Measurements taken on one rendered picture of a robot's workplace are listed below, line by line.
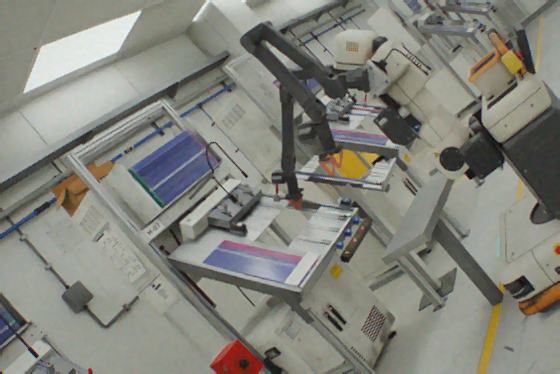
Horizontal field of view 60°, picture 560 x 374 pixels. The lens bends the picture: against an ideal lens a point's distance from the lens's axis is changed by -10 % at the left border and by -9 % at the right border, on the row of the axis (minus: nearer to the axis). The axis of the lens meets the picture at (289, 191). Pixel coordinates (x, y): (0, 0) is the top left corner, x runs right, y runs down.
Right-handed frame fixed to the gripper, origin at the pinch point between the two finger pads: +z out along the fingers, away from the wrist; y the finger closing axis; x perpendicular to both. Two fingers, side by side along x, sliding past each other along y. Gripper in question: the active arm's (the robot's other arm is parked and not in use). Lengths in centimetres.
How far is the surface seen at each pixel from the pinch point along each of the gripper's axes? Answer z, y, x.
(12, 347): -18, 145, -49
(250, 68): -10, -276, -187
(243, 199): -7.6, 6.8, -27.2
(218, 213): -8.3, 23.2, -32.6
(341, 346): 30, 63, 45
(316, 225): 3.6, 9.8, 14.2
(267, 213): 0.1, 6.8, -14.5
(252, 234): 0.4, 26.7, -12.4
